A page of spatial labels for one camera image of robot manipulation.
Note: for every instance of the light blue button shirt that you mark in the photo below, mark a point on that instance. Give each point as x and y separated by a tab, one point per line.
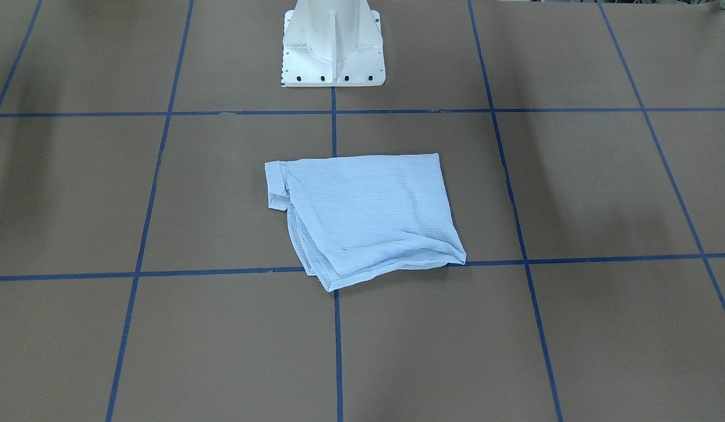
351	219

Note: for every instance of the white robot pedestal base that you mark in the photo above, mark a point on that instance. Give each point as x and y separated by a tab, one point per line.
332	44

